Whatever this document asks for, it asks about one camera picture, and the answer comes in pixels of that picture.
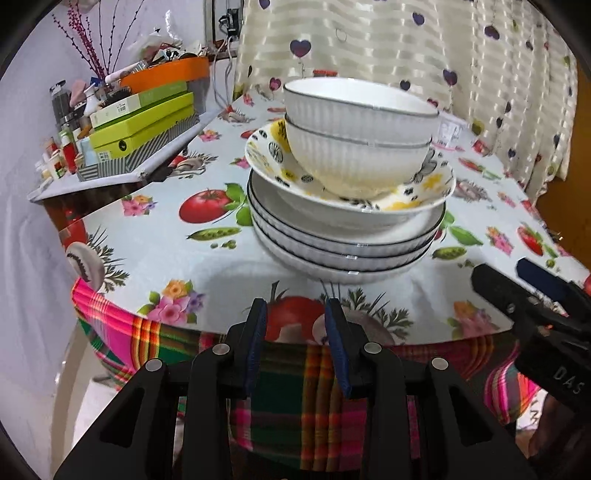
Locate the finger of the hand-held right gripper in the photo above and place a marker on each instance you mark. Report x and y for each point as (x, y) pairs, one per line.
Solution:
(494, 284)
(542, 279)

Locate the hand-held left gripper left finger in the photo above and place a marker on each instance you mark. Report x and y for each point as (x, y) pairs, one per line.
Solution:
(257, 346)

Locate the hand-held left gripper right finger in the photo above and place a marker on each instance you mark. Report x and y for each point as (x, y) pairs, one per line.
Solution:
(339, 355)

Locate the white black-rimmed plate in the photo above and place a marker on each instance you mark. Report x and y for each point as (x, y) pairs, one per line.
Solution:
(346, 237)
(346, 253)
(346, 276)

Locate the white ribbed bowl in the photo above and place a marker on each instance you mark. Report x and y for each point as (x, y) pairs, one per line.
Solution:
(351, 161)
(351, 110)

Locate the yellow floral plate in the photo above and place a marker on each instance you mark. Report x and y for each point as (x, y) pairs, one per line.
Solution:
(268, 152)

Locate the wooden cabinet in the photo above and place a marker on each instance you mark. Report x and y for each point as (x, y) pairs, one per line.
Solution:
(568, 217)

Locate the plaid cloth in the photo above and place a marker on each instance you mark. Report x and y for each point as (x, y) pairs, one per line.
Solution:
(295, 415)

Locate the vegetable print tablecloth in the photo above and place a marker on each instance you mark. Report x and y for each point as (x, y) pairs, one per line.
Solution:
(194, 258)

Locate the white plastic tub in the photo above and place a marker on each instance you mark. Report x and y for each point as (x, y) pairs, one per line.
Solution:
(450, 134)

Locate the striped box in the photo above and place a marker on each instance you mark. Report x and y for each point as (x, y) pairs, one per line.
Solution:
(152, 154)

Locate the dark red side furniture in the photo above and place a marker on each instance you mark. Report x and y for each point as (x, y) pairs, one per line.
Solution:
(64, 217)

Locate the lime green flat box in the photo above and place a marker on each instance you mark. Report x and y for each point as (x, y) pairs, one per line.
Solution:
(138, 131)

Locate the white side shelf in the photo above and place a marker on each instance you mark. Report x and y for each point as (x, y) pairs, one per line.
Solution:
(69, 187)

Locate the olive green flat box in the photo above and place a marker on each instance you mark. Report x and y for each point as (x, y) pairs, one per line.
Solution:
(138, 104)

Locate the heart print curtain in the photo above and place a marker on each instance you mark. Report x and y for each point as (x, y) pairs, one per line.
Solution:
(369, 41)

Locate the row of small bottles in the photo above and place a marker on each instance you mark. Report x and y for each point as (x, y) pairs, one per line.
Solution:
(64, 152)

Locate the black hairbrush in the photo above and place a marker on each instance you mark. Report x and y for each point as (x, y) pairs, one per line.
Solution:
(117, 97)

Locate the orange round box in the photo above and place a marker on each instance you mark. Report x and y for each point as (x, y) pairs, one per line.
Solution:
(161, 74)

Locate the dark bottle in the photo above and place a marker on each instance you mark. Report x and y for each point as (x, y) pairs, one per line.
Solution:
(60, 104)

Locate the plastic bags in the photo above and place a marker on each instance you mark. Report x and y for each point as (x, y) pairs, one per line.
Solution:
(147, 41)

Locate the purple dried twigs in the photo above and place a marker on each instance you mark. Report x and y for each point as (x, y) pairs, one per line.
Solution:
(85, 41)

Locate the wall socket charger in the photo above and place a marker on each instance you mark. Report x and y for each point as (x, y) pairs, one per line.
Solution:
(229, 21)

